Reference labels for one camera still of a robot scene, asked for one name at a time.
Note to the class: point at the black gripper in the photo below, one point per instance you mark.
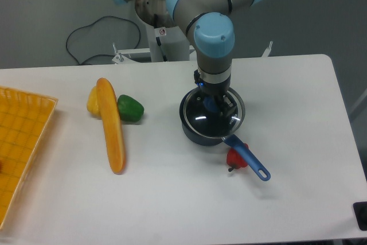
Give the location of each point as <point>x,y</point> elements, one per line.
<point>217,85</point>

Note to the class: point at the yellow woven basket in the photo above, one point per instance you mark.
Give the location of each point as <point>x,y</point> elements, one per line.
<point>24,118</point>

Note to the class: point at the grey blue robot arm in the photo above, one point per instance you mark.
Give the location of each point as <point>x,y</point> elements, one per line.
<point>208,28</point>

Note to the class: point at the green bell pepper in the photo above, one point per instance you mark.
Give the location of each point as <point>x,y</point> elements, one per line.
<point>130,110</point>

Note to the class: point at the glass lid with blue knob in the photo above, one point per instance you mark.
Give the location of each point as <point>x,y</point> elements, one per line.
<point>200,115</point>

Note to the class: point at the dark blue saucepan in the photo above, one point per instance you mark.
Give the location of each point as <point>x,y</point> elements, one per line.
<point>233,141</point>

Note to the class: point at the long orange baguette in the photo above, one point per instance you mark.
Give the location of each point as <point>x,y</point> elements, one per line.
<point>112,126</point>

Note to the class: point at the white pedestal base frame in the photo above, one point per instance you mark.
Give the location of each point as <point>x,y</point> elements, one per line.
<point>143,55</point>

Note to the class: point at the black object at table edge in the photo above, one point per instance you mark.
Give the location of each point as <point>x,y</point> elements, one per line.
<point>360,214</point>

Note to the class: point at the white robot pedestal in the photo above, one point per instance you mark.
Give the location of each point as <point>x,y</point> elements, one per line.
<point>166,40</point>

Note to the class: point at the yellow bell pepper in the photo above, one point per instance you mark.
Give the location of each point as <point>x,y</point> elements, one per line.
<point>92,103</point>

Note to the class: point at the red bell pepper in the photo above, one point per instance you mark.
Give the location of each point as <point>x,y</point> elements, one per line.
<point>235,160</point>

